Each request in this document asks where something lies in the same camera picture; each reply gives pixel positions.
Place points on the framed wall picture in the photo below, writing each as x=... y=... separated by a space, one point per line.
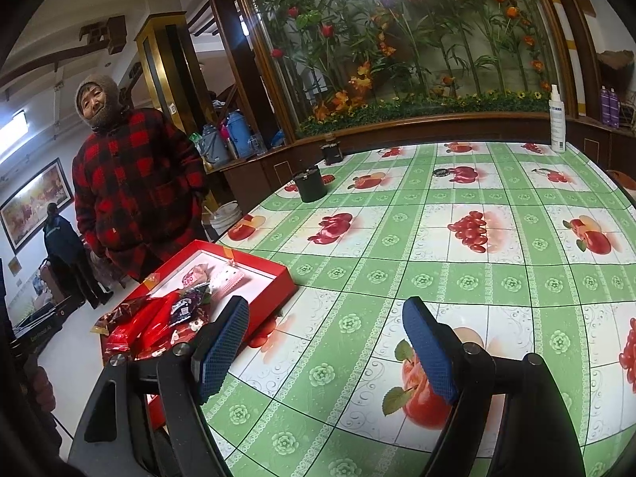
x=35 y=208

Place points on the black snack packet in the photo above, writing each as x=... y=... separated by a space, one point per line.
x=185 y=308

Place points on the blue thermos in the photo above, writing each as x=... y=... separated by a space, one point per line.
x=238 y=134

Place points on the white pink snack packet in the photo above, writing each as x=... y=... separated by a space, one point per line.
x=227 y=274

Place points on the flower display glass panel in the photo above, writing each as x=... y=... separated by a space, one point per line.
x=397 y=35

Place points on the clear glass cup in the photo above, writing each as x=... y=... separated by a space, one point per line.
x=256 y=145

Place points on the white bucket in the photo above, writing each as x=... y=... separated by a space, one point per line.
x=226 y=216

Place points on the brown wooden chair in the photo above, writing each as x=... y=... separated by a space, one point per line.
x=621 y=178

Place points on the black round container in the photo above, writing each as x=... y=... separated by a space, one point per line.
x=309 y=186

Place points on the black case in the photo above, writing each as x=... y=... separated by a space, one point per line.
x=39 y=325

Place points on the red gift box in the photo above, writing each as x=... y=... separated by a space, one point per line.
x=268 y=278

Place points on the grey kettle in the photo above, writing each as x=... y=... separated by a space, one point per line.
x=213 y=144

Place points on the green fruit-print tablecloth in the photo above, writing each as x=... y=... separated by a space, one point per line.
x=377 y=258

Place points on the red thermos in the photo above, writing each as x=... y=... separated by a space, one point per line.
x=225 y=131

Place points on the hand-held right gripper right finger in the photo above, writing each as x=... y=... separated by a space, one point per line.
x=430 y=353

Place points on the gold framed glass cabinet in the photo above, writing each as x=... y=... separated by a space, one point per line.
x=159 y=69

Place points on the white spray bottle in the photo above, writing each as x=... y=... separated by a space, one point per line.
x=557 y=119

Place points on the purple bottle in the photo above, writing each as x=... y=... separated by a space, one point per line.
x=605 y=104
x=614 y=108

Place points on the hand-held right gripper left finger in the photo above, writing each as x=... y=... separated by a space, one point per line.
x=223 y=353

